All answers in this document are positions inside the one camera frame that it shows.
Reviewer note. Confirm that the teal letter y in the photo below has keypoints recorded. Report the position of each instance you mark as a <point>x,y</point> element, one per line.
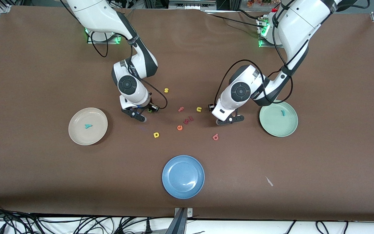
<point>88,126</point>

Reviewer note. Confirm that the black power plug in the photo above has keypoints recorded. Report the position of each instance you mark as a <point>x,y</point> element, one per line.
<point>148,227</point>

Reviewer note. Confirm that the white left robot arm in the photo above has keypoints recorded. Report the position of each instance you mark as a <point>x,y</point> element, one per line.
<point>240,91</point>

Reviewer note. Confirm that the brown table cover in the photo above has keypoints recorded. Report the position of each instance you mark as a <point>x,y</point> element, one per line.
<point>187,58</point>

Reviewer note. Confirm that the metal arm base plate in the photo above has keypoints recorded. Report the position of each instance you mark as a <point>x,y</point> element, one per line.
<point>112,42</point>
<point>268,46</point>

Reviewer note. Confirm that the green round plate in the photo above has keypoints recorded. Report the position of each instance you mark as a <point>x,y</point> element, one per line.
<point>278,125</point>

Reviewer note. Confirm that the black aluminium frame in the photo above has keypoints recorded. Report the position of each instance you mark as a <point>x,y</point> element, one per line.
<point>226,4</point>

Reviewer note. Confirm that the grey power strip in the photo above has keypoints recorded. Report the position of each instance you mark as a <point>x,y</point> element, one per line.
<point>192,5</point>

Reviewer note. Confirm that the beige round plate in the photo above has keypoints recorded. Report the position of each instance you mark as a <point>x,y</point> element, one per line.
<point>88,136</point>

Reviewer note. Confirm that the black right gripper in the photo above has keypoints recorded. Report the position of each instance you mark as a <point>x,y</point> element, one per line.
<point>151,107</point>

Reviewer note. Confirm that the pink letter b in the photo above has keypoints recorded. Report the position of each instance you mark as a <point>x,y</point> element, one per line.
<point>215,137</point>

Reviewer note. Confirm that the orange leafy decoration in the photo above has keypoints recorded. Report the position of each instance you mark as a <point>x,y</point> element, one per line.
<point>255,3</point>

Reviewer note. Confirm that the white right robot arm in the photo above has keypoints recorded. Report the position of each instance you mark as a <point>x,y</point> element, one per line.
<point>128,85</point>

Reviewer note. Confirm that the blue round plate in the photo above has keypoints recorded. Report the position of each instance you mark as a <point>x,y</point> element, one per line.
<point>183,176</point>

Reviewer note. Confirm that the silver table edge bracket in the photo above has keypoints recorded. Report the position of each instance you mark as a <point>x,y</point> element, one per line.
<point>189,213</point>

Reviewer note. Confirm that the white paper scrap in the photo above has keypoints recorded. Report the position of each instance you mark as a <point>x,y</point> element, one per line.
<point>269,181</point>

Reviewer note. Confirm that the dark aluminium profile beam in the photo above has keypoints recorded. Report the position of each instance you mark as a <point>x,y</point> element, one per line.
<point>178,224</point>

